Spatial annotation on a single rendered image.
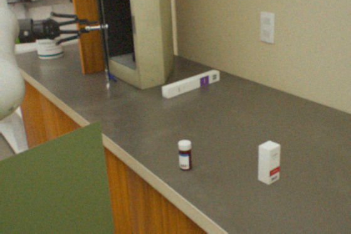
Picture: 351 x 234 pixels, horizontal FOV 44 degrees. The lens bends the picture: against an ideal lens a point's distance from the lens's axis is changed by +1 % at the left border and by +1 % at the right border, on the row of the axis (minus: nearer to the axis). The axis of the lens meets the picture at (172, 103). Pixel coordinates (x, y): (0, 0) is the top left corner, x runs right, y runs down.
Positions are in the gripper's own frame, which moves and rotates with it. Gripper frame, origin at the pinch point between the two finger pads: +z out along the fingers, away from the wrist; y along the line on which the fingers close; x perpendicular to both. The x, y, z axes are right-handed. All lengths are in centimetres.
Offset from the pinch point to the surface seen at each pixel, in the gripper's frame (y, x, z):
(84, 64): -21.6, 23.0, -4.7
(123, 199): -49, -48, 5
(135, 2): 8.5, -7.8, 17.9
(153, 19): 0.9, -4.8, 24.8
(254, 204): -26, -93, 33
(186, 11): -4, 35, 46
